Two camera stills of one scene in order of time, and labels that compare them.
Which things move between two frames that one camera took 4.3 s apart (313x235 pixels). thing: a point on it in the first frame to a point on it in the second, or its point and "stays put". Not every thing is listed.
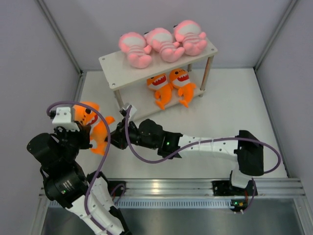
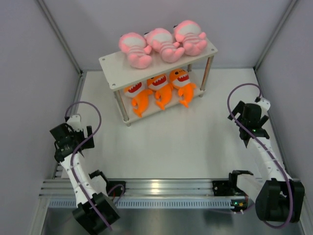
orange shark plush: x=160 y=83 stays put
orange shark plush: x=99 y=129 to x=139 y=104
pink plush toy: x=161 y=39 stays put
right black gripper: x=119 y=137 to x=239 y=108
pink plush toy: x=188 y=33 stays put
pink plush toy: x=134 y=44 stays put
